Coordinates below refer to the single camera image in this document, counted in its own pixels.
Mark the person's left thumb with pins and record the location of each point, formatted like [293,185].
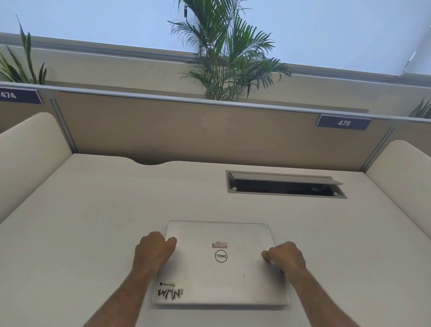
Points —
[171,242]

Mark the blue number label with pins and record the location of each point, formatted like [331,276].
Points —
[344,122]
[13,95]

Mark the cream side divider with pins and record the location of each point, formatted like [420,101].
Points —
[405,182]
[21,162]

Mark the person's left hand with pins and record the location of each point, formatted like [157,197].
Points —
[151,249]

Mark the tall green palm plant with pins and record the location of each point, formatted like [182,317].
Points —
[226,56]

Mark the person's left forearm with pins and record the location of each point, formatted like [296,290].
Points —
[126,299]

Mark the beige desk partition panel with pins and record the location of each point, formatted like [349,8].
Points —
[202,133]

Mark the person's right thumb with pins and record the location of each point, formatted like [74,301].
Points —
[267,255]

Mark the white window blind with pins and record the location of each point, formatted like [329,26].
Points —
[100,13]

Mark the person's right forearm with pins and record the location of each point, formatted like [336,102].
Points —
[323,306]

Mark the beige window ledge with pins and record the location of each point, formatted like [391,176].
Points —
[99,69]

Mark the person's right hand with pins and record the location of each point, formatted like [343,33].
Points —
[286,257]

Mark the silver laptop with stickers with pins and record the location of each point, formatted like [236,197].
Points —
[229,275]

